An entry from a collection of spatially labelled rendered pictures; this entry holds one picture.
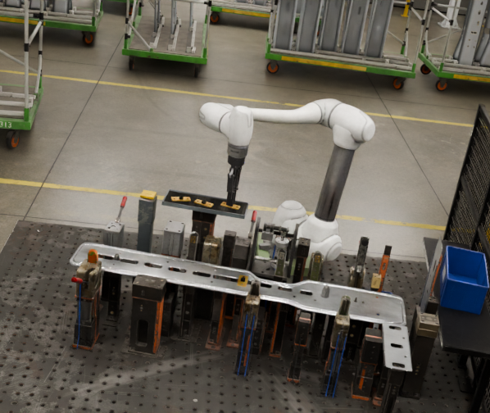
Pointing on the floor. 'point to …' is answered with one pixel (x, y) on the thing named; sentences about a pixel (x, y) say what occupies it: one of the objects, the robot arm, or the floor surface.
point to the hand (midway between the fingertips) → (231, 197)
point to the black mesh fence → (489, 246)
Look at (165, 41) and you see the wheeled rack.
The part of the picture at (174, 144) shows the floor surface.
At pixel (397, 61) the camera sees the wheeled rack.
